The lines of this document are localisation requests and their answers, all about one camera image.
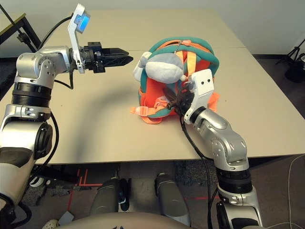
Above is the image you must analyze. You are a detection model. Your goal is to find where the teal and orange backpack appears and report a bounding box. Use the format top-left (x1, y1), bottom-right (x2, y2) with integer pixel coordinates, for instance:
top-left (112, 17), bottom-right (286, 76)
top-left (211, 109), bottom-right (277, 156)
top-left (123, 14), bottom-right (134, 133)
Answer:
top-left (130, 36), bottom-right (220, 125)

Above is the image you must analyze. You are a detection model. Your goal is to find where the thin white floor cable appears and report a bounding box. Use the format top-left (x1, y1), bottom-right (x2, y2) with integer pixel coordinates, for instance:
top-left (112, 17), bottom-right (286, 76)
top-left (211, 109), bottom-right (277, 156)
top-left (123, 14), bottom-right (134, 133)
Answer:
top-left (287, 154), bottom-right (305, 229)

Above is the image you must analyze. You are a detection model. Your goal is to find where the black tripod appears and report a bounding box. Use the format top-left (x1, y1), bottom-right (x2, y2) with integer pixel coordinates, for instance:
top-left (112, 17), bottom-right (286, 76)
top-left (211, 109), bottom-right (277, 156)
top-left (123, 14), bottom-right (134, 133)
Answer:
top-left (275, 39), bottom-right (305, 66)

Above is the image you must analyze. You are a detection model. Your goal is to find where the black stand pole with clamp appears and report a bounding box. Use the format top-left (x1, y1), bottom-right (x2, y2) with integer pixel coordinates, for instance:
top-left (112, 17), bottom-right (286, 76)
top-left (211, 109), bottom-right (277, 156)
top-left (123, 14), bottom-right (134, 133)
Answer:
top-left (0, 3), bottom-right (38, 53)

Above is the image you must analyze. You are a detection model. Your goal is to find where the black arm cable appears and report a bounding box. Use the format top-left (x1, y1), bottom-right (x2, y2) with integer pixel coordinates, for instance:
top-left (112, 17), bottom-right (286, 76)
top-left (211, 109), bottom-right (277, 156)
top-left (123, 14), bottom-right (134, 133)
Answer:
top-left (30, 16), bottom-right (75, 188)
top-left (177, 114), bottom-right (215, 229)

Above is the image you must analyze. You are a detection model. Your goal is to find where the grey robot torso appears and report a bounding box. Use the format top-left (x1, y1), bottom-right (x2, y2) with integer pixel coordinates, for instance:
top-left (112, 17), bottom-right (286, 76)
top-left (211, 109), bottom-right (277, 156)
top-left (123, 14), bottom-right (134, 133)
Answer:
top-left (57, 212), bottom-right (189, 229)

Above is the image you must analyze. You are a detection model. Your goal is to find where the grey white plush toy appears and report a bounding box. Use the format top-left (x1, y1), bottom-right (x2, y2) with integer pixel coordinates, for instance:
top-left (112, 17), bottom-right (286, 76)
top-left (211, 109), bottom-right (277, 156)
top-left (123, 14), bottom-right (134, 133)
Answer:
top-left (137, 52), bottom-right (188, 83)

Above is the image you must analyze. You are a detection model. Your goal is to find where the black shoe with teal sole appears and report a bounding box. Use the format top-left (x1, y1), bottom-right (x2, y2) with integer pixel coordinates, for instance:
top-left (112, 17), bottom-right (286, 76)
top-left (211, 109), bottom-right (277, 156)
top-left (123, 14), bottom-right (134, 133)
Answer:
top-left (118, 178), bottom-right (132, 212)

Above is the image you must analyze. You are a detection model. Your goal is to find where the grey robot left leg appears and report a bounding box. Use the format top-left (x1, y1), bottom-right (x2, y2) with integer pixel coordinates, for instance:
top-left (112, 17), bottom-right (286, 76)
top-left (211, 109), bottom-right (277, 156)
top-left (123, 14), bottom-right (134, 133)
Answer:
top-left (89, 177), bottom-right (121, 215)

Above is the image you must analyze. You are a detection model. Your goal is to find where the white perforated shoe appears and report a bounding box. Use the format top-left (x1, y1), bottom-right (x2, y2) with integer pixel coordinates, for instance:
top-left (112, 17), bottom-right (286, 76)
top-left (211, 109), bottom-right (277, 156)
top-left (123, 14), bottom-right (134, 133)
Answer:
top-left (44, 218), bottom-right (60, 229)

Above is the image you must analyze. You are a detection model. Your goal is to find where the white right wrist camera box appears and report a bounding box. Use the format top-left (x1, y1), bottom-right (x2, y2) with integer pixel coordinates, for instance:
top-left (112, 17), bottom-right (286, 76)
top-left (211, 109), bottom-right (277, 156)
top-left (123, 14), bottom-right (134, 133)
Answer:
top-left (183, 69), bottom-right (214, 125)

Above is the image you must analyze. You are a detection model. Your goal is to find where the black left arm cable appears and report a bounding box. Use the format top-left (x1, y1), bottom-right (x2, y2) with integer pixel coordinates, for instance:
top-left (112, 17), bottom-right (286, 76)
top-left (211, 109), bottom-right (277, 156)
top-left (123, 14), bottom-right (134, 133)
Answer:
top-left (30, 16), bottom-right (75, 188)

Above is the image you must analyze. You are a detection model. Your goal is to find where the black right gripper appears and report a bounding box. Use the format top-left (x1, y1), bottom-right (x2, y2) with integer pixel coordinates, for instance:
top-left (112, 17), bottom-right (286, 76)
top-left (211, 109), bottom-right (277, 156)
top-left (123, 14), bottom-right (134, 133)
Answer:
top-left (163, 87), bottom-right (195, 115)

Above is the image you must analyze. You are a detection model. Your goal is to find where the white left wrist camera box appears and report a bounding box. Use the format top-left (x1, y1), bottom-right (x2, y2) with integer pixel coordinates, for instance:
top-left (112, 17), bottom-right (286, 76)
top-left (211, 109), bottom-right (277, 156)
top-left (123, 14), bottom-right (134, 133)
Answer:
top-left (67, 2), bottom-right (92, 74)

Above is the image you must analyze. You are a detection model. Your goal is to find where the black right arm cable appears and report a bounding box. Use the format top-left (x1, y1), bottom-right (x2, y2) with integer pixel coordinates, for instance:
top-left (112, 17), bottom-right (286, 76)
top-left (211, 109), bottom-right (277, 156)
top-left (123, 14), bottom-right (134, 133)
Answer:
top-left (177, 114), bottom-right (215, 229)

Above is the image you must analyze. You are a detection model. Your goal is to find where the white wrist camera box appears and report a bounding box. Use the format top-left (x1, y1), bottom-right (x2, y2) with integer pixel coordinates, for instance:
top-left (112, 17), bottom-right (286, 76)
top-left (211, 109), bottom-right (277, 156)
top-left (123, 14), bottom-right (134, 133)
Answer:
top-left (183, 69), bottom-right (214, 125)
top-left (67, 2), bottom-right (92, 74)

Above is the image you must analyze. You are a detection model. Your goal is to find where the small grey floor box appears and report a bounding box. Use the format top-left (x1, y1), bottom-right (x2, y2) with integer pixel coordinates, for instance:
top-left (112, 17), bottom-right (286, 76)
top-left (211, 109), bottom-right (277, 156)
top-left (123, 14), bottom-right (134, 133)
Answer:
top-left (58, 211), bottom-right (74, 226)

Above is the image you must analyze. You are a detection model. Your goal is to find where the black table foot beam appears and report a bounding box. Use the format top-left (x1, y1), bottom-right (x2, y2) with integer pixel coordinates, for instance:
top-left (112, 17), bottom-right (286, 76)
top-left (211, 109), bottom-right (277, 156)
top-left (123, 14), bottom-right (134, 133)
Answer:
top-left (35, 164), bottom-right (81, 186)

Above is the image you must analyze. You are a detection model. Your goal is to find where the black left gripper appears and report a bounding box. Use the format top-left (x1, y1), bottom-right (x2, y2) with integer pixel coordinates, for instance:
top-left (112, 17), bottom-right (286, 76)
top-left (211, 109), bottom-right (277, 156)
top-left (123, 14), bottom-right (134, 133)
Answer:
top-left (80, 42), bottom-right (134, 74)

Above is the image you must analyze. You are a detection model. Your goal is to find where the black bag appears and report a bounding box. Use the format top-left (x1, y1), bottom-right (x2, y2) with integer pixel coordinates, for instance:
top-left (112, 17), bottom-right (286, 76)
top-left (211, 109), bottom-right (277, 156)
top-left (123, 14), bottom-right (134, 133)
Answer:
top-left (285, 58), bottom-right (305, 83)

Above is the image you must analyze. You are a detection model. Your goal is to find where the white and black shoe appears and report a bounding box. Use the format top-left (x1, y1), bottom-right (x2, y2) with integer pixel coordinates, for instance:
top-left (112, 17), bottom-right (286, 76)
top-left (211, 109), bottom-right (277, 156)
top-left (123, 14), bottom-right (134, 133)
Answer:
top-left (30, 177), bottom-right (52, 189)

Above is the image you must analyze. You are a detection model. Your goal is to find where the dark metal table leg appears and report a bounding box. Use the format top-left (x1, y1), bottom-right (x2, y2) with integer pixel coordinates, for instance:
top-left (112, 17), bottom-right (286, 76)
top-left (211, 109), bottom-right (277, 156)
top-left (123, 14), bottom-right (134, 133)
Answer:
top-left (0, 13), bottom-right (43, 59)

